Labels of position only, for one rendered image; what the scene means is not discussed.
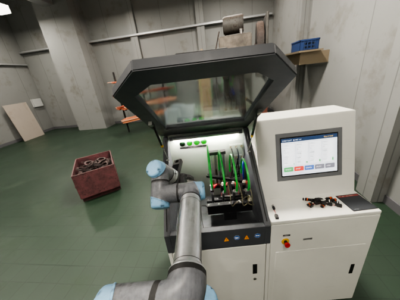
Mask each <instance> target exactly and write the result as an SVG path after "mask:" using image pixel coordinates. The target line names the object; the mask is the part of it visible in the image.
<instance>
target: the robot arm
mask: <svg viewBox="0 0 400 300"><path fill-rule="evenodd" d="M182 164H183V161H182V159H178V160H174V161H173V166H172V167H170V166H169V165H167V164H165V163H164V162H162V161H159V160H153V161H151V162H150V163H149V164H148V165H147V168H146V172H147V174H148V176H149V177H151V196H150V198H151V208H152V209H155V210H164V209H167V208H169V207H170V203H175V202H180V210H179V220H178V225H177V235H176V245H175V251H174V261H173V264H172V265H171V266H170V268H169V269H168V276H167V278H166V279H165V280H151V281H142V282H128V283H117V282H114V283H113V284H108V285H105V286H103V287H102V288H101V289H100V290H99V292H98V293H97V295H96V297H95V299H94V300H218V298H217V294H216V292H215V291H214V289H213V288H212V287H211V286H209V285H207V272H206V269H205V267H204V266H203V265H202V241H201V200H204V199H205V186H204V183H203V182H196V179H195V178H194V177H193V176H192V175H189V174H185V173H180V172H181V169H182Z"/></svg>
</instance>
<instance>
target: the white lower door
mask: <svg viewBox="0 0 400 300"><path fill-rule="evenodd" d="M265 250H266V244H260V245H249V246H237V247H231V248H219V249H207V250H202V265H203V266H204V267H205V269H206V272H207V285H209V286H211V287H212V288H213V289H214V291H215V292H216V294H217V298H218V300H264V280H265Z"/></svg>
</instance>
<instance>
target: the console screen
mask: <svg viewBox="0 0 400 300"><path fill-rule="evenodd" d="M275 139H276V163H277V181H278V182H281V181H288V180H299V179H309V178H316V177H326V176H337V175H342V127H335V128H329V129H320V130H309V131H303V132H293V133H282V134H276V135H275Z"/></svg>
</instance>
